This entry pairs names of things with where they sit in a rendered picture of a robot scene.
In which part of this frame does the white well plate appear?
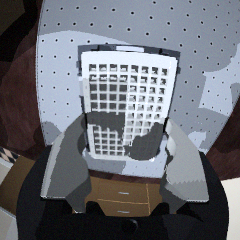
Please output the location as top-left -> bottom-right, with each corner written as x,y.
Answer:
81,51 -> 177,161

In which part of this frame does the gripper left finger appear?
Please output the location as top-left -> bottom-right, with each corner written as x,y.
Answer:
16,112 -> 92,240

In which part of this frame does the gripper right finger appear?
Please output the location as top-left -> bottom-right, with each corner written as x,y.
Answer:
159,116 -> 229,240

